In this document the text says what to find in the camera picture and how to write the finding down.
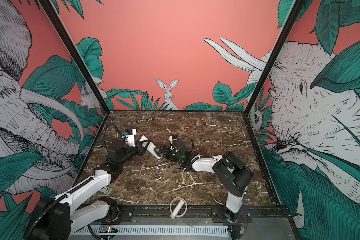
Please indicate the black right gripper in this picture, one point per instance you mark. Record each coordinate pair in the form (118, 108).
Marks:
(169, 148)

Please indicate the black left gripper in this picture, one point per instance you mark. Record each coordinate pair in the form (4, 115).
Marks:
(139, 147)

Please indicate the white remote control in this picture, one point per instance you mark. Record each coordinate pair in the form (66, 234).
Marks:
(149, 146)

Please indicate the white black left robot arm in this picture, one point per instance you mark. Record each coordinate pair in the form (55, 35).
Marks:
(59, 217)

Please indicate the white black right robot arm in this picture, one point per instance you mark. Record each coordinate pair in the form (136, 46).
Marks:
(229, 169)

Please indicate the white remote battery cover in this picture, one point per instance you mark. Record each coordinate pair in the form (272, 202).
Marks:
(106, 190)

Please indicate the small green circuit board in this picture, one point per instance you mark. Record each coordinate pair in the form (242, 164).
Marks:
(108, 229)

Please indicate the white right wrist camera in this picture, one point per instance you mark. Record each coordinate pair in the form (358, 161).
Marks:
(173, 138)

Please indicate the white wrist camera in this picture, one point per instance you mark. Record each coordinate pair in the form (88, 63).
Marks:
(173, 138)
(129, 137)

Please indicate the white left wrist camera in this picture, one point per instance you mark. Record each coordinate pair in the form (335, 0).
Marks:
(129, 137)

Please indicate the white slotted cable duct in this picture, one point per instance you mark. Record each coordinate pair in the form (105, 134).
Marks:
(150, 230)

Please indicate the black left corner frame post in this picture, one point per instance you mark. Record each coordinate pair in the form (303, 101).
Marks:
(54, 18)

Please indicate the black corner frame post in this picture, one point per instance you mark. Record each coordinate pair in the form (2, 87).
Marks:
(54, 18)
(286, 29)

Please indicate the black right corner frame post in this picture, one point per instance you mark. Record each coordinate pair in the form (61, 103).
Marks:
(286, 29)

